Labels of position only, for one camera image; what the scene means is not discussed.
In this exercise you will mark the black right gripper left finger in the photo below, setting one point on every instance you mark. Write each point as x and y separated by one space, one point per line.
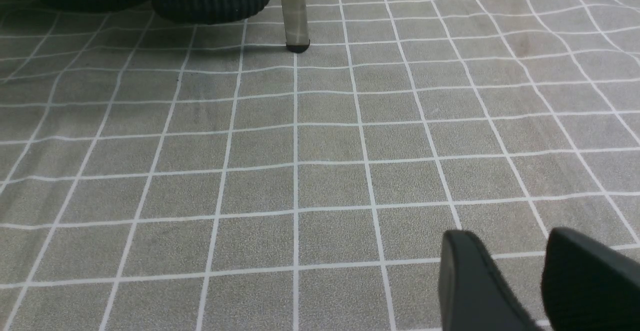
472 292

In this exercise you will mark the grey checked floor mat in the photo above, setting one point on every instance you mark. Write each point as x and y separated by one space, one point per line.
166 177

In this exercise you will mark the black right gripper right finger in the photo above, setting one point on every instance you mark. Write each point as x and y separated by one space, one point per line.
587 286

